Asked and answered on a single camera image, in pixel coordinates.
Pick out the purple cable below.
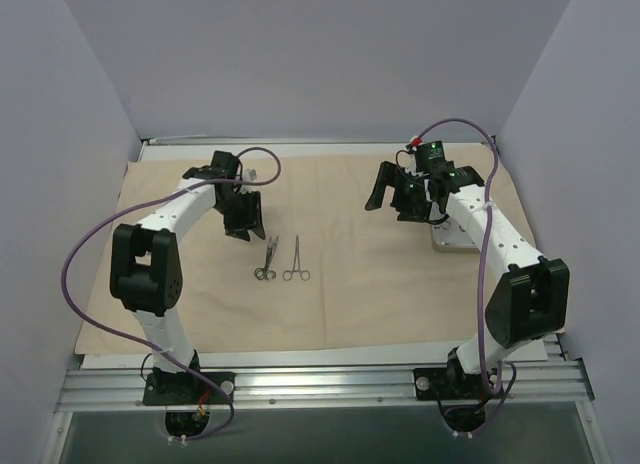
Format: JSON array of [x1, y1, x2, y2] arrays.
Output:
[[59, 147, 282, 440], [417, 117, 516, 435]]

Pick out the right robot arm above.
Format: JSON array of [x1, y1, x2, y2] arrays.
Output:
[[365, 141, 570, 397]]

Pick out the steel surgical forceps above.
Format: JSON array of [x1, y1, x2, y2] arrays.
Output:
[[282, 236, 311, 282]]

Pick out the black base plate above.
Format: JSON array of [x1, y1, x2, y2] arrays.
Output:
[[412, 367, 489, 401], [142, 370, 236, 406]]

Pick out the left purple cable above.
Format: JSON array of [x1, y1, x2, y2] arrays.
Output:
[[59, 147, 282, 440]]

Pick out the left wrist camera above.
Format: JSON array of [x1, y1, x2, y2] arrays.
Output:
[[241, 169, 258, 182]]

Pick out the steel surgical scissors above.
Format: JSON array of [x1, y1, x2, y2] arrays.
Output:
[[254, 244, 276, 281]]

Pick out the beige cloth wrap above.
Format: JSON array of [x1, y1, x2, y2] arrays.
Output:
[[74, 151, 566, 355]]

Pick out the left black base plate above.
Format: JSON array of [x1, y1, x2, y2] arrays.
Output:
[[142, 370, 236, 406]]

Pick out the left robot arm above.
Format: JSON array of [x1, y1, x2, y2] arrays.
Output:
[[109, 151, 266, 403]]

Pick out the aluminium front rail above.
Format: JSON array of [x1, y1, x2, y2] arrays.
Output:
[[55, 360, 595, 412]]

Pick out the steel instrument tray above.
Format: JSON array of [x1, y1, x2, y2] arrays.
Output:
[[431, 218, 479, 254]]

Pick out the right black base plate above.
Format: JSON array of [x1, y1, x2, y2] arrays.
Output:
[[412, 367, 489, 401]]

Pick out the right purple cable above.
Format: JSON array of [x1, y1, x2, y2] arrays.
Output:
[[417, 117, 516, 435]]

